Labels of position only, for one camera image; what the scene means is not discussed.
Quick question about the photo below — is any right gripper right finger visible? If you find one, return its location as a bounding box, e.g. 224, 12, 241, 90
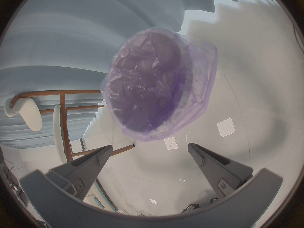
188, 142, 253, 197

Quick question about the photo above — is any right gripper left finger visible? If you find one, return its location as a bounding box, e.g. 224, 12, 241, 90
49, 144, 113, 201

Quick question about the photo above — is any purple plastic bag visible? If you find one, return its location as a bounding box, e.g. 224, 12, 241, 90
100, 27, 218, 142

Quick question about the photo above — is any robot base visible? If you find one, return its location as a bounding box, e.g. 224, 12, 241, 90
0, 149, 44, 224

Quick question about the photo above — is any white trash bin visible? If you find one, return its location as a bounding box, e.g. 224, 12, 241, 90
108, 30, 199, 133

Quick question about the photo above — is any wooden chair with white cushions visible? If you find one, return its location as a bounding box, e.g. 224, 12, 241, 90
4, 90, 135, 163

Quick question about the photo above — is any blue-green curtain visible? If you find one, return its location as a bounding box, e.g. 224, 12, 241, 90
0, 0, 281, 149

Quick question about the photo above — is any black cable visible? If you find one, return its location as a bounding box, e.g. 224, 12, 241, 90
293, 26, 304, 53

